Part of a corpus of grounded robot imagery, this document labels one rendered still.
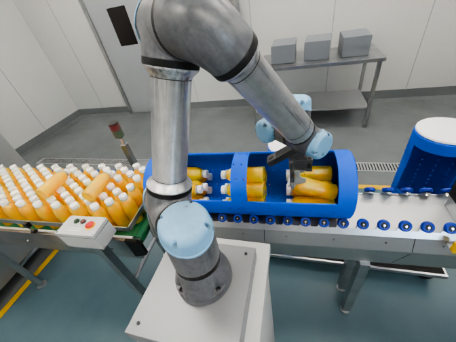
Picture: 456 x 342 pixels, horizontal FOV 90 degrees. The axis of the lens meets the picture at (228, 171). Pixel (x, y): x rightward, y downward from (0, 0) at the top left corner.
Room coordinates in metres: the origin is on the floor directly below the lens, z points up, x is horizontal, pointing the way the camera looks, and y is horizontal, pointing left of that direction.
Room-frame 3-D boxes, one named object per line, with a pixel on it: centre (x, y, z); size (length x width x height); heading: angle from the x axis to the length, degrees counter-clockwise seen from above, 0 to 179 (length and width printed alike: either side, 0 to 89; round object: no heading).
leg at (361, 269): (0.54, -0.58, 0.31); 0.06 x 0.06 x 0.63; 72
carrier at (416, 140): (0.93, -1.18, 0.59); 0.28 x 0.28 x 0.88
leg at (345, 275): (0.67, -0.63, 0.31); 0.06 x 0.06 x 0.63; 72
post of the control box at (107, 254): (0.72, 0.68, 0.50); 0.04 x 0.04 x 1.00; 72
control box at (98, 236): (0.72, 0.68, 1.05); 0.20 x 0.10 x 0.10; 72
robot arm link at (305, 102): (0.66, -0.26, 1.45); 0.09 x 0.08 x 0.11; 116
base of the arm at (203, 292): (0.32, 0.12, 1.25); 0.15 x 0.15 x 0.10
